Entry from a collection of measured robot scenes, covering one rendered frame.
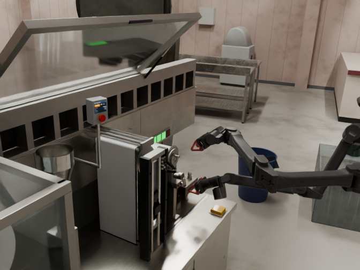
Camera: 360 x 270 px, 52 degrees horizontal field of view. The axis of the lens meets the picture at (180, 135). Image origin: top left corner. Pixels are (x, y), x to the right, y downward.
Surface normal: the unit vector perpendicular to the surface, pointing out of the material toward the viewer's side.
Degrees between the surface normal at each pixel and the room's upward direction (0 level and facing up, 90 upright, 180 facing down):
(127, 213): 90
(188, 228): 0
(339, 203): 90
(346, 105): 90
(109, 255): 0
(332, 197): 90
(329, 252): 0
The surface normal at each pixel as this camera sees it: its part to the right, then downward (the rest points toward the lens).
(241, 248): 0.04, -0.93
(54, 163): 0.21, 0.36
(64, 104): 0.87, 0.20
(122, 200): -0.50, 0.29
